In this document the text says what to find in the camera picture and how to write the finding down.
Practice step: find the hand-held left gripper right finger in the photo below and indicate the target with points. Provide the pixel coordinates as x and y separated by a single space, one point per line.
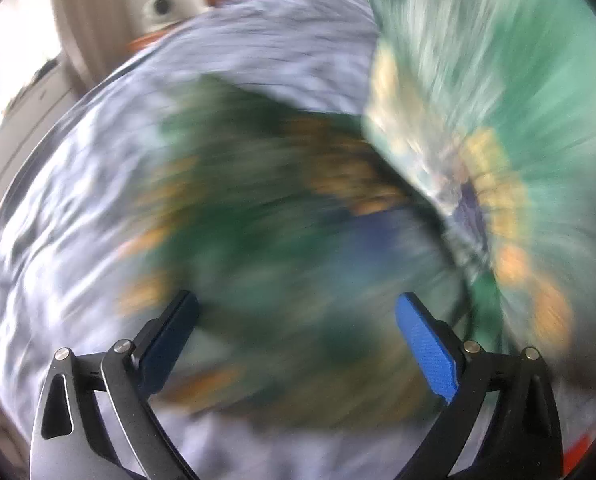
428 347

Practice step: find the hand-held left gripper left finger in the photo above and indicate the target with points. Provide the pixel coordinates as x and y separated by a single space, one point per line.
172 340

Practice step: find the green orange printed garment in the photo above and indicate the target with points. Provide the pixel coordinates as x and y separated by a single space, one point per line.
288 210

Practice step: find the white round device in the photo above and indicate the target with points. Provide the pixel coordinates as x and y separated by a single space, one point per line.
161 7

